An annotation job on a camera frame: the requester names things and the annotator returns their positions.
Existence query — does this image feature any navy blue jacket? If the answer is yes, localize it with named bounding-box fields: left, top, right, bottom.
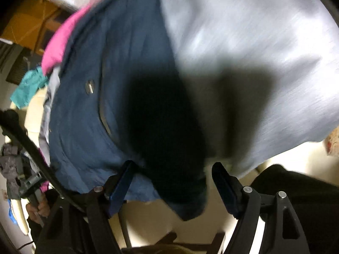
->
left=49, top=0, right=207, bottom=221

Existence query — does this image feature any person's left hand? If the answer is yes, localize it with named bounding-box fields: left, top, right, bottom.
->
left=26, top=198, right=51, bottom=224

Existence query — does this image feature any teal garment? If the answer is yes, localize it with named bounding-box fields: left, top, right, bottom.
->
left=10, top=66, right=49, bottom=109

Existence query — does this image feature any pink pillow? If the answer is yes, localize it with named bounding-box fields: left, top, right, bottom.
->
left=41, top=4, right=92, bottom=76

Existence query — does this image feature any yellow wooden nightstand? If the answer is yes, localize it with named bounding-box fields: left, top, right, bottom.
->
left=1, top=0, right=69, bottom=55

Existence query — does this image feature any light grey bed sheet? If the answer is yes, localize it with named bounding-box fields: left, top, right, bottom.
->
left=160, top=0, right=338, bottom=177

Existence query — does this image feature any black cable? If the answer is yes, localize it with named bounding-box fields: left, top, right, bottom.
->
left=0, top=109, right=86, bottom=213

